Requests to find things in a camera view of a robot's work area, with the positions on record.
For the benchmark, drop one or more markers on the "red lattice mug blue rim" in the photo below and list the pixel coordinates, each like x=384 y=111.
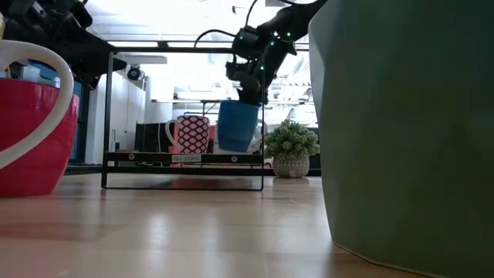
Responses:
x=193 y=135

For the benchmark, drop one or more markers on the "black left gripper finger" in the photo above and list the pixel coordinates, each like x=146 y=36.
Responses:
x=117 y=65

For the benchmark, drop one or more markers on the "black aluminium rig frame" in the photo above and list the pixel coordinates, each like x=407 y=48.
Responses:
x=88 y=170

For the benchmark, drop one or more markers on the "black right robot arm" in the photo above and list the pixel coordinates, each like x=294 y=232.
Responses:
x=297 y=19

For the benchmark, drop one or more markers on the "potted green succulent plant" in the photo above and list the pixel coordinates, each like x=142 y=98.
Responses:
x=291 y=143

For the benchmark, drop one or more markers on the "black-framed wooden shelf riser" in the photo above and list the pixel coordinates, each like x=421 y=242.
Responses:
x=154 y=157

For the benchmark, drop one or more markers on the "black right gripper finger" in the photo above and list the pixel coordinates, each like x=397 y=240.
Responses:
x=254 y=90

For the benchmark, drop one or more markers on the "sage green faceted mug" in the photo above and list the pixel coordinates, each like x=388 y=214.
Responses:
x=405 y=135

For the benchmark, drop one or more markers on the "black cabinet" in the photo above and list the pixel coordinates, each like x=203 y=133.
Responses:
x=150 y=137

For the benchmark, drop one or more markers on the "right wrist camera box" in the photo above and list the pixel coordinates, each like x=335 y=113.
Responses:
x=245 y=42

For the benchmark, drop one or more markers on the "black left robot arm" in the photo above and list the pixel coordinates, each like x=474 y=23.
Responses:
x=38 y=19

